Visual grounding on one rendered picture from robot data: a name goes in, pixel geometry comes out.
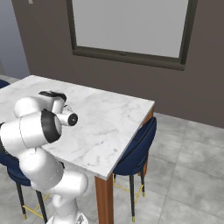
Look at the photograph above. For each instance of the navy blue bar stool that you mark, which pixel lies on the navy blue bar stool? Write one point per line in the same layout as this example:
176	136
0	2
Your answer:
14	173
137	151
3	84

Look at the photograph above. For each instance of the dark framed window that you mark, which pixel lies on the dark framed window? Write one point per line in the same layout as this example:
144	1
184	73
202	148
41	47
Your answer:
131	26

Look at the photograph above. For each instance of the marble top dining table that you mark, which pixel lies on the marble top dining table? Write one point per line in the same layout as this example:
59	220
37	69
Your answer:
105	131

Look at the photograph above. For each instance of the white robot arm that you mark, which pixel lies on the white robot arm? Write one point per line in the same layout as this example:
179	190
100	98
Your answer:
35	137

